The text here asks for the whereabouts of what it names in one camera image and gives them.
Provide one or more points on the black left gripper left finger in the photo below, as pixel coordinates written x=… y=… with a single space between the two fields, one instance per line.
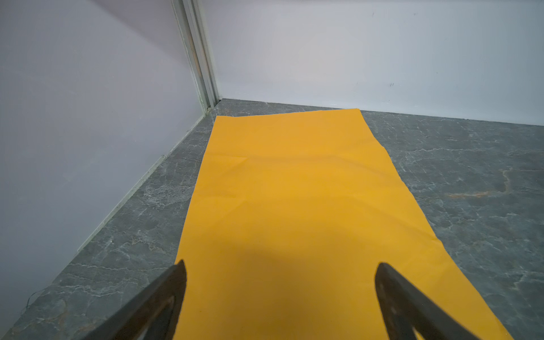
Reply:
x=151 y=314

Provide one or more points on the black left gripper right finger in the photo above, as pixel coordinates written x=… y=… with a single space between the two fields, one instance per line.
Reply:
x=406 y=311

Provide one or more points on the aluminium corner frame post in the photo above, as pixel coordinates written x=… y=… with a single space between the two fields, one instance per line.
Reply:
x=193 y=32

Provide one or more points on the orange wrapping paper sheet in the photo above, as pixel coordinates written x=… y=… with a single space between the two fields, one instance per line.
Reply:
x=290 y=217

